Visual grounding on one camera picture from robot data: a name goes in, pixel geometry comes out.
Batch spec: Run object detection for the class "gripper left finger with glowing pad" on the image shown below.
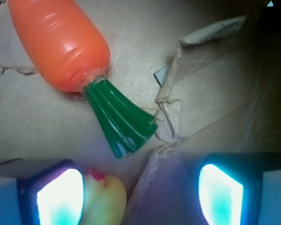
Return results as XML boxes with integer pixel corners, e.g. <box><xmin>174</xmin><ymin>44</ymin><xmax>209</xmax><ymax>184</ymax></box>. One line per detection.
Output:
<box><xmin>0</xmin><ymin>158</ymin><xmax>84</xmax><ymax>225</ymax></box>

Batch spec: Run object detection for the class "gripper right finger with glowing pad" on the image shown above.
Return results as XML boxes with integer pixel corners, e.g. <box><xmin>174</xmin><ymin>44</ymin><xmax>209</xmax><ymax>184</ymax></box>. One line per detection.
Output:
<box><xmin>198</xmin><ymin>152</ymin><xmax>281</xmax><ymax>225</ymax></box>

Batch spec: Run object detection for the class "yellow rubber duck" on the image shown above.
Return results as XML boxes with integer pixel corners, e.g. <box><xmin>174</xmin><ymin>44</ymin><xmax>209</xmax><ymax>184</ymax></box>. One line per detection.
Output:
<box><xmin>80</xmin><ymin>167</ymin><xmax>126</xmax><ymax>225</ymax></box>

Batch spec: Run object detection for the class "brown paper bag tray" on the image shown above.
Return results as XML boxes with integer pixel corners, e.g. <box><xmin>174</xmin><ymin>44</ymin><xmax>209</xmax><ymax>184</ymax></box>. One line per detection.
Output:
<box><xmin>0</xmin><ymin>0</ymin><xmax>281</xmax><ymax>225</ymax></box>

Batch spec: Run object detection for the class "orange plastic toy carrot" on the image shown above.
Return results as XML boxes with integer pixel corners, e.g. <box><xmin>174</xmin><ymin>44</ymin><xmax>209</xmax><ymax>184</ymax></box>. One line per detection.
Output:
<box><xmin>7</xmin><ymin>0</ymin><xmax>158</xmax><ymax>158</ymax></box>

